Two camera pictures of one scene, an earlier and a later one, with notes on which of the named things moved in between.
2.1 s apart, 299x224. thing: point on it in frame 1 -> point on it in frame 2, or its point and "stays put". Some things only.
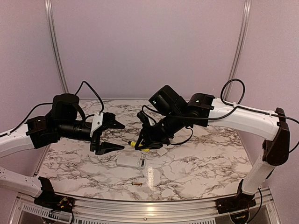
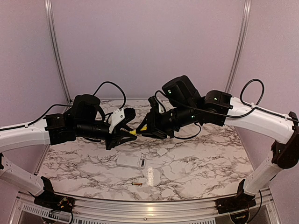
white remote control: [133, 161] stays put
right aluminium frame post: [229, 89] stays put
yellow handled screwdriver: [132, 144] -> [134, 132]
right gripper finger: [137, 147] -> [150, 124]
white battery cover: [161, 151] stays put
